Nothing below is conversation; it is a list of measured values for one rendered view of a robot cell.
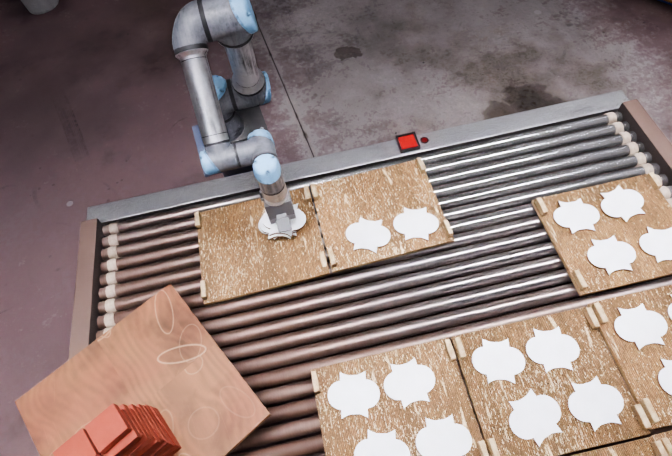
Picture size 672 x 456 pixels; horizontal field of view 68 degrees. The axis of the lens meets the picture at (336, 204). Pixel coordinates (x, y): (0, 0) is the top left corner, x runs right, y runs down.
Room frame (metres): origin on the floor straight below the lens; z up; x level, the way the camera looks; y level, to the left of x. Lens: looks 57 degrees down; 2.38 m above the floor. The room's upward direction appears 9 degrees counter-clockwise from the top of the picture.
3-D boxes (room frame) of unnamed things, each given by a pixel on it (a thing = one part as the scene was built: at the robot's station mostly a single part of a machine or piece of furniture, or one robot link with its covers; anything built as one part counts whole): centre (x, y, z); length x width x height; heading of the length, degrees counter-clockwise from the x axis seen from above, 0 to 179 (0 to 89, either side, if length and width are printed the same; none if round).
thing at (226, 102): (1.37, 0.37, 1.10); 0.13 x 0.12 x 0.14; 97
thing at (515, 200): (0.82, -0.15, 0.90); 1.95 x 0.05 x 0.05; 94
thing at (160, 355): (0.33, 0.60, 1.03); 0.50 x 0.50 x 0.02; 34
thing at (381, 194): (0.88, -0.14, 0.93); 0.41 x 0.35 x 0.02; 96
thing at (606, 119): (1.07, -0.13, 0.90); 1.95 x 0.05 x 0.05; 94
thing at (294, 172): (1.14, -0.13, 0.89); 2.08 x 0.08 x 0.06; 94
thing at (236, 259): (0.84, 0.27, 0.93); 0.41 x 0.35 x 0.02; 95
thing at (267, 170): (0.88, 0.18, 1.24); 0.09 x 0.08 x 0.11; 7
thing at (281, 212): (0.85, 0.18, 1.08); 0.12 x 0.09 x 0.16; 6
